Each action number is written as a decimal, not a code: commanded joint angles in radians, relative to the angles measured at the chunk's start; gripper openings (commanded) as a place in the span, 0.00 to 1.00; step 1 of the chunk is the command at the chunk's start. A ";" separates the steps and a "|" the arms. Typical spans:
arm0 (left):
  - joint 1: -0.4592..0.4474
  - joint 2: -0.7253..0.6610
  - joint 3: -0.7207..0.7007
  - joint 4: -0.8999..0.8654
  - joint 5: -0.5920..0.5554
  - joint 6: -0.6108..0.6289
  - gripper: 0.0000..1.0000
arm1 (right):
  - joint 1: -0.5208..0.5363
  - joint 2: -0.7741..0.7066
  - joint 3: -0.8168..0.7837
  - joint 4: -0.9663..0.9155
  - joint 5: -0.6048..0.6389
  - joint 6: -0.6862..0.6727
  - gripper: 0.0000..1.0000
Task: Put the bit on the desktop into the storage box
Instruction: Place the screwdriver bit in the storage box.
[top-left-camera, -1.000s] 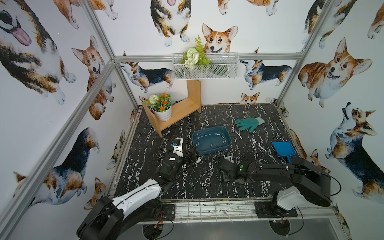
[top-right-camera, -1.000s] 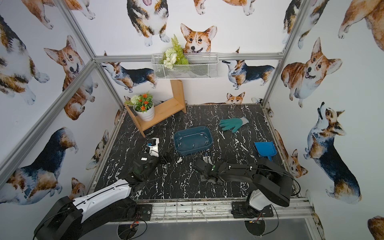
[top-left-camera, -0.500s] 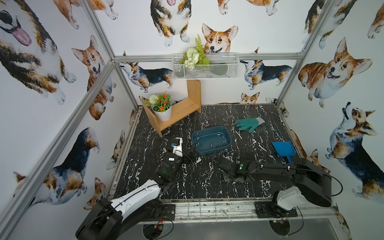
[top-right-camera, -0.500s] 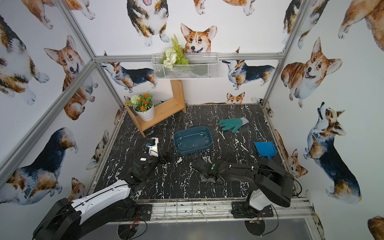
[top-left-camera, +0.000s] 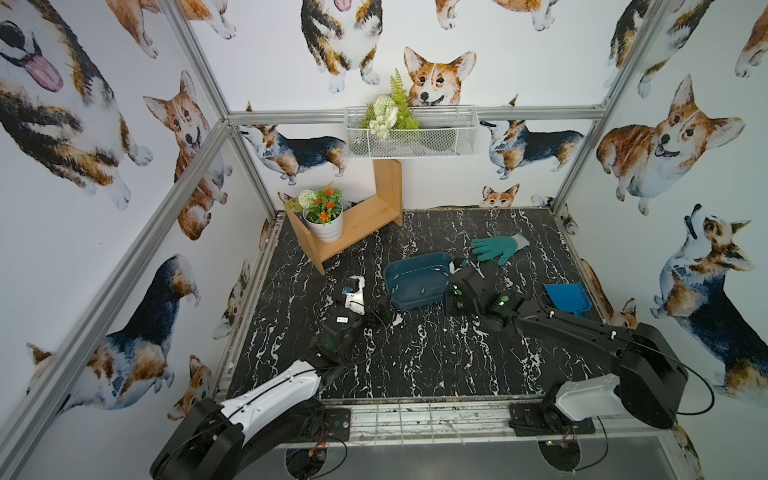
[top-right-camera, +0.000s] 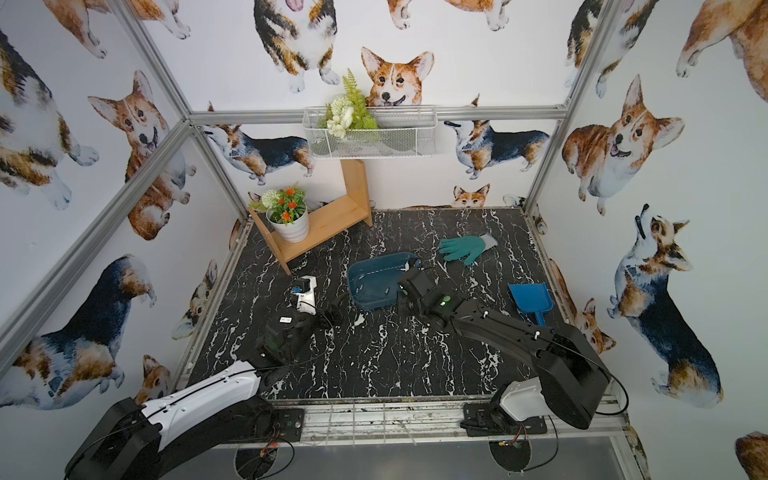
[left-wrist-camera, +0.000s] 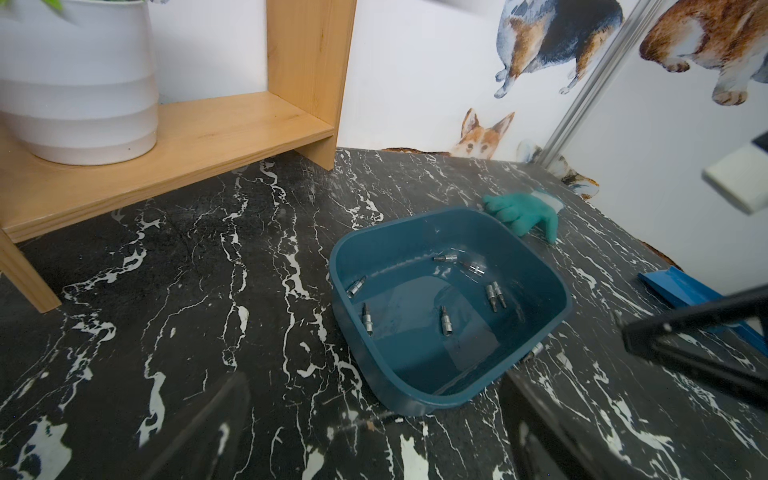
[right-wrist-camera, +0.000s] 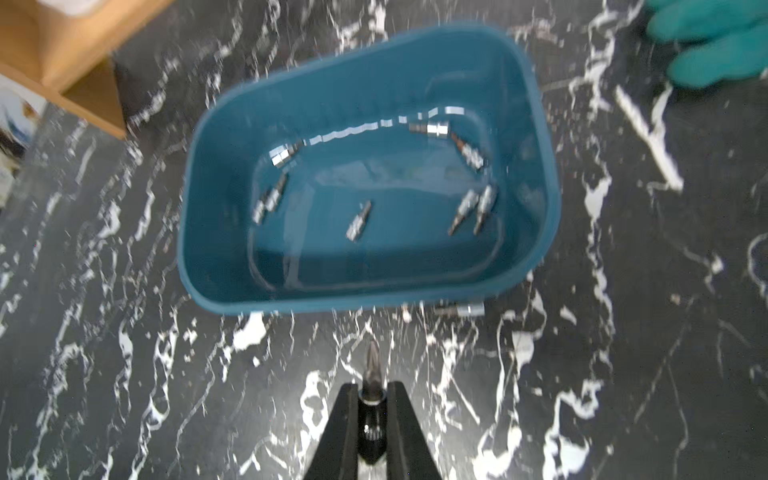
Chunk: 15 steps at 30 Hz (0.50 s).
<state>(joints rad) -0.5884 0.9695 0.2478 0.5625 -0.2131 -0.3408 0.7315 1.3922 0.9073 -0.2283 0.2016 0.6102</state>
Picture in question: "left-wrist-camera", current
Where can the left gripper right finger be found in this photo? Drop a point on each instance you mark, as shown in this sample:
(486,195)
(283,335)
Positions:
(543,444)

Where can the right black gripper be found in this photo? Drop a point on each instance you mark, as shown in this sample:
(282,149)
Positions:
(679,340)

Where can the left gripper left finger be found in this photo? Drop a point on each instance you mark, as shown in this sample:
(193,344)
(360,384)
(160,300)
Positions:
(201,442)

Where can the silver socket bit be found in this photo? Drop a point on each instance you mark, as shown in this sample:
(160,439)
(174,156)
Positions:
(499,294)
(492,297)
(367,319)
(446,324)

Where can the teal plastic storage box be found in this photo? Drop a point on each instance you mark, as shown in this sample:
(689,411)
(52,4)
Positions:
(411,367)

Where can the blue plastic dustpan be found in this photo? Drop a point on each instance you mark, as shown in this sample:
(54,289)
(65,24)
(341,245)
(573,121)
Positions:
(681,290)

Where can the green work glove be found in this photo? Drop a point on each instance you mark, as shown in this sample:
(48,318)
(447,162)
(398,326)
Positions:
(521,212)

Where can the white pot with flowers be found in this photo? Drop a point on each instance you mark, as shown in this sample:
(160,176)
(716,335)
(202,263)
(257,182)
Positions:
(78,83)

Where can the wooden shelf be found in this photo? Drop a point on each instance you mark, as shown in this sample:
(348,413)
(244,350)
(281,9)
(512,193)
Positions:
(307,49)

